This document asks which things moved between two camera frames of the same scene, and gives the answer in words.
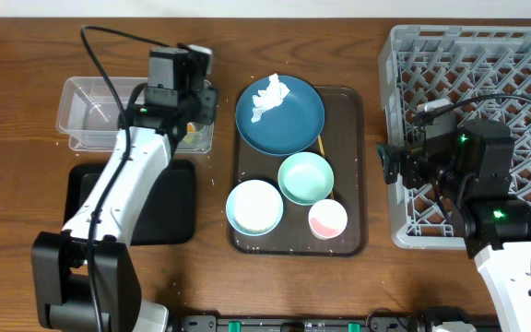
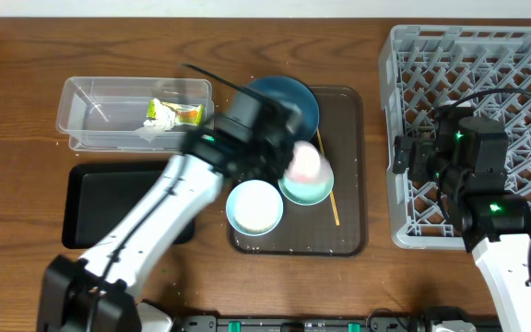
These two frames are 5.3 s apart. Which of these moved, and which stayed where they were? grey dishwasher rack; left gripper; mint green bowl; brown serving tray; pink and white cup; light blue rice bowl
Moved: pink and white cup; left gripper
Stayed: light blue rice bowl; mint green bowl; grey dishwasher rack; brown serving tray
